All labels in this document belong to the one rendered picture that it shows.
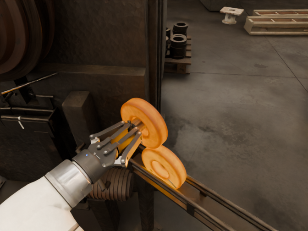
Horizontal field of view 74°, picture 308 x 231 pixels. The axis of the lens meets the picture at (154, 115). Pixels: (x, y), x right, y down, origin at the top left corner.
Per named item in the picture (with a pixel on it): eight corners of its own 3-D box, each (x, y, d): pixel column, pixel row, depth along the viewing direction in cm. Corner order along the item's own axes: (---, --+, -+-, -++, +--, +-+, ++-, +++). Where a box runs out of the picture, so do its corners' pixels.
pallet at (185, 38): (90, 67, 247) (81, 30, 217) (109, 40, 307) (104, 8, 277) (189, 74, 236) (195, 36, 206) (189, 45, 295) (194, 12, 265)
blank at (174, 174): (142, 152, 71) (135, 159, 69) (156, 134, 58) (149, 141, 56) (173, 186, 69) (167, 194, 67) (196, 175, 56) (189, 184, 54)
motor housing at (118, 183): (103, 211, 122) (81, 158, 86) (139, 214, 121) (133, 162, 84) (96, 234, 113) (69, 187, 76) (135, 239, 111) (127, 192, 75)
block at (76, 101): (85, 130, 94) (71, 87, 78) (102, 131, 94) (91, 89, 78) (77, 148, 87) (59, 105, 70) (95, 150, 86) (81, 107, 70)
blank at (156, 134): (124, 89, 57) (115, 95, 55) (168, 111, 49) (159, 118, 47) (132, 127, 67) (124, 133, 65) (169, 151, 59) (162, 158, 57)
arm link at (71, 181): (78, 214, 43) (100, 193, 46) (63, 196, 37) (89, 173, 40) (55, 188, 48) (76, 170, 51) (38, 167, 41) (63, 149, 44)
